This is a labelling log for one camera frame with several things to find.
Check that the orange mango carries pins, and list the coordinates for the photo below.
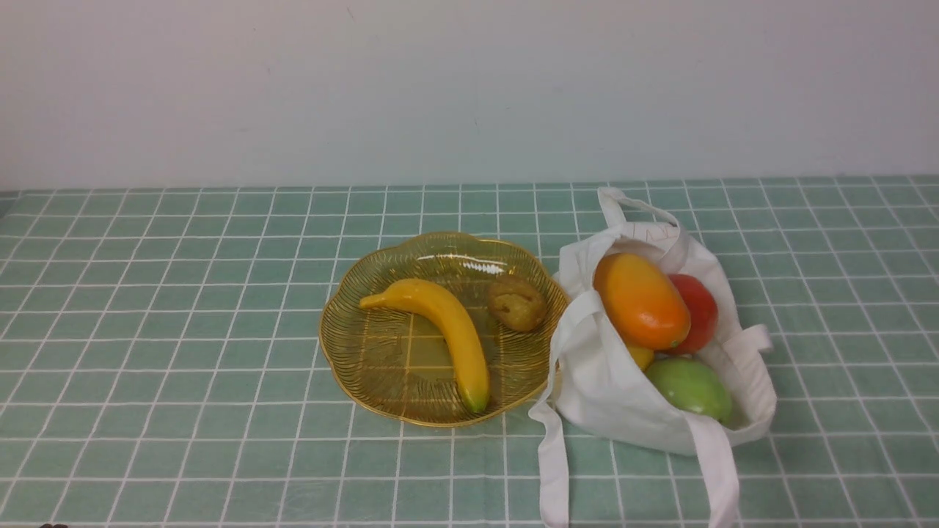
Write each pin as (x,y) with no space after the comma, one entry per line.
(641,302)

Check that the brown kiwi fruit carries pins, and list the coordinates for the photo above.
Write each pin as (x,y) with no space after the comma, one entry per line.
(516,303)

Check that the yellow glass fruit plate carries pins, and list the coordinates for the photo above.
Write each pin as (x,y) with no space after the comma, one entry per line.
(397,364)

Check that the white cloth bag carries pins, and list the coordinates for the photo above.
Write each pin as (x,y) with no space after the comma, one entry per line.
(594,383)

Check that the yellow banana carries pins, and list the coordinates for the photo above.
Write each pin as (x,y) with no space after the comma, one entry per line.
(435,303)

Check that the yellow lemon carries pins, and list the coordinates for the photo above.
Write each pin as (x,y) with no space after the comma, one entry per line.
(643,357)

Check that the red tomato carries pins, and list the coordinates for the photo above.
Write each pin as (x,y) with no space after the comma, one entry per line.
(704,314)

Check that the green apple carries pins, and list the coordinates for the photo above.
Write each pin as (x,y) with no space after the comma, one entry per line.
(691,386)

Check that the green checkered tablecloth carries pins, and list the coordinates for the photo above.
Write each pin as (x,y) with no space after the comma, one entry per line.
(161,368)

